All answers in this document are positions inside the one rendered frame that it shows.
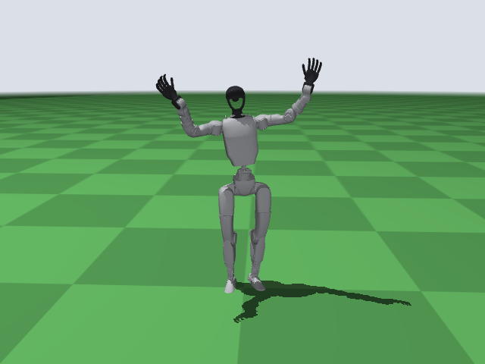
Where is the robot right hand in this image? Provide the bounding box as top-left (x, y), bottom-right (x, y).
top-left (156, 74), bottom-right (183, 109)

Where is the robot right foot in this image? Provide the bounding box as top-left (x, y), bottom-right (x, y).
top-left (224, 276), bottom-right (236, 293)

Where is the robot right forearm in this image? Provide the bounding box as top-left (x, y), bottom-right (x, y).
top-left (174, 98), bottom-right (193, 130)

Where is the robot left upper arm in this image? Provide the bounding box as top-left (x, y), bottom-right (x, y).
top-left (255, 108), bottom-right (296, 130)

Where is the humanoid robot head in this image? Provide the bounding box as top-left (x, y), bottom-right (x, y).
top-left (226, 86), bottom-right (245, 118)

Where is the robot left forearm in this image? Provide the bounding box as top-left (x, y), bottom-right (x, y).
top-left (291, 84), bottom-right (312, 116)

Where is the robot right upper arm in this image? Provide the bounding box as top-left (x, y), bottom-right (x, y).
top-left (185, 121), bottom-right (223, 137)

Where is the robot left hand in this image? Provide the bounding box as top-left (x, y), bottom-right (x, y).
top-left (302, 58), bottom-right (322, 94)

